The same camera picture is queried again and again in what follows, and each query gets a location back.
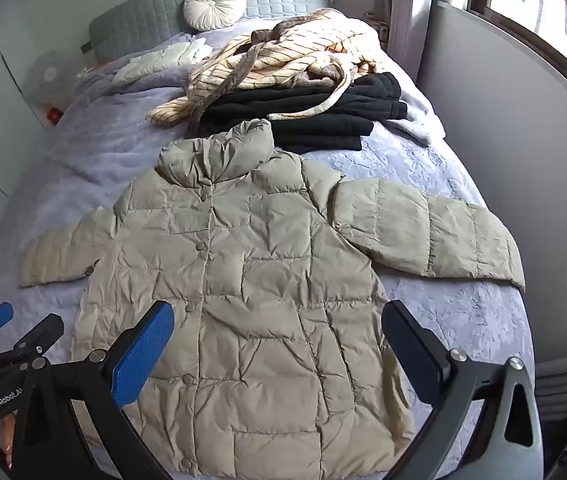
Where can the pale curtain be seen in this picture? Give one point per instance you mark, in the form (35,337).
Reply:
(408,10)

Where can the pale grey blanket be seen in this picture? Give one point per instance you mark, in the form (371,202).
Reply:
(423,120)

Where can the window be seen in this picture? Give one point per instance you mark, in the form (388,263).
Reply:
(528,7)

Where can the cream striped plush robe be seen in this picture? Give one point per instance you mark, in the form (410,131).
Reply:
(283,55)

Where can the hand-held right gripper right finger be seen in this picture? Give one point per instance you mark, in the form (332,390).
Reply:
(413,355)

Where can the folded black fleece coat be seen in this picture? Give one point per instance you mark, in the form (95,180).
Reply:
(313,110)

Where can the folded white puffer jacket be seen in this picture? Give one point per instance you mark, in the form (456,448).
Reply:
(163,60)

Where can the small red box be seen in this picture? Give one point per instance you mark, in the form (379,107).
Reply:
(54,114)

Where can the round white cushion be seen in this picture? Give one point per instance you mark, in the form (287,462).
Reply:
(215,4)

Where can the beige puffer jacket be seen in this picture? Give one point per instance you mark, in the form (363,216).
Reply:
(263,270)

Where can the white fan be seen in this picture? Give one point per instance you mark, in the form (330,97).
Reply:
(50,74)

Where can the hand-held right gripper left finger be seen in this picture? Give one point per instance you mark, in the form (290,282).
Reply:
(143,355)

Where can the lavender embossed blanket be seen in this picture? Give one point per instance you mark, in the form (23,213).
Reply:
(438,180)

